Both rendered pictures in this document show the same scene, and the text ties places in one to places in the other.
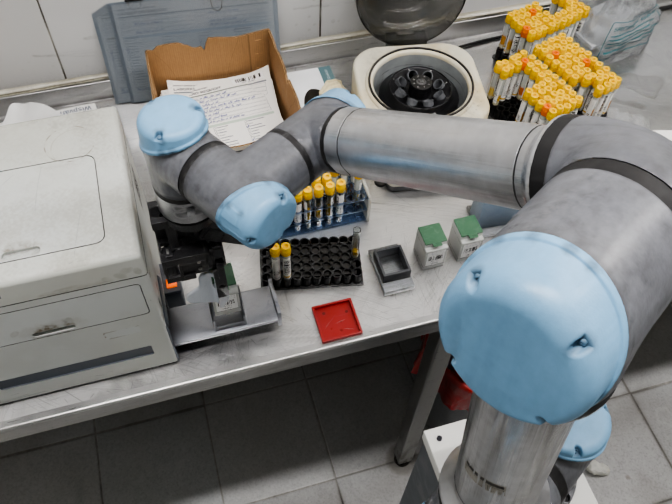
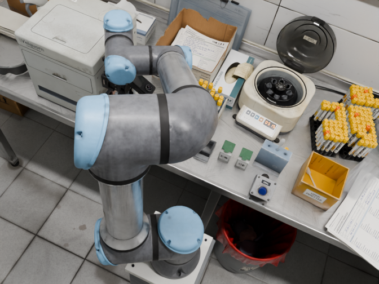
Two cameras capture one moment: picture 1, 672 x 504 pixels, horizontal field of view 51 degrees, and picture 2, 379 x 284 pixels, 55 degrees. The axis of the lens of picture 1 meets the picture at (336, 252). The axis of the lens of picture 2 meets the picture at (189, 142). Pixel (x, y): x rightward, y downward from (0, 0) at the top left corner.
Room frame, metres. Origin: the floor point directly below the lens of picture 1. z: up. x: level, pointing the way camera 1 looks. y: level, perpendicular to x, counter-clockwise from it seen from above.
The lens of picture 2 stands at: (0.05, -0.42, 1.98)
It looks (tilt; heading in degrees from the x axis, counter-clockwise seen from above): 57 degrees down; 33
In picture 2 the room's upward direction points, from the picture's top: 12 degrees clockwise
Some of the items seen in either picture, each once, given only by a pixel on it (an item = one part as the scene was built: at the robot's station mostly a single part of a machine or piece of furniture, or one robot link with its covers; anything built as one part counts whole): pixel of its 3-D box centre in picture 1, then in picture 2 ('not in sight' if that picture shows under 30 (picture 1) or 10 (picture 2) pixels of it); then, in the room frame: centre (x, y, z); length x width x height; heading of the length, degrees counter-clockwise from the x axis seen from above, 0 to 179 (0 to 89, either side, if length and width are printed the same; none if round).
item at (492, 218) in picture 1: (503, 203); (272, 157); (0.79, -0.29, 0.92); 0.10 x 0.07 x 0.10; 104
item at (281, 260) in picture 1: (310, 247); not in sight; (0.67, 0.04, 0.93); 0.17 x 0.09 x 0.11; 98
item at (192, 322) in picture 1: (213, 314); not in sight; (0.54, 0.19, 0.92); 0.21 x 0.07 x 0.05; 109
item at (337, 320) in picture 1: (336, 320); not in sight; (0.56, -0.01, 0.88); 0.07 x 0.07 x 0.01; 19
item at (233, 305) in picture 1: (223, 290); not in sight; (0.54, 0.17, 0.98); 0.05 x 0.04 x 0.06; 19
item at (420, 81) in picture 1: (419, 94); (277, 91); (1.01, -0.14, 0.97); 0.15 x 0.15 x 0.07
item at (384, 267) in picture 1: (391, 266); (205, 147); (0.66, -0.10, 0.89); 0.09 x 0.05 x 0.04; 19
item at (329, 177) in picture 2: not in sight; (319, 181); (0.83, -0.46, 0.93); 0.13 x 0.13 x 0.10; 15
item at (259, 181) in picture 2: not in sight; (264, 183); (0.69, -0.33, 0.92); 0.13 x 0.07 x 0.08; 19
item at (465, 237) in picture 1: (465, 238); (243, 159); (0.72, -0.22, 0.91); 0.05 x 0.04 x 0.07; 19
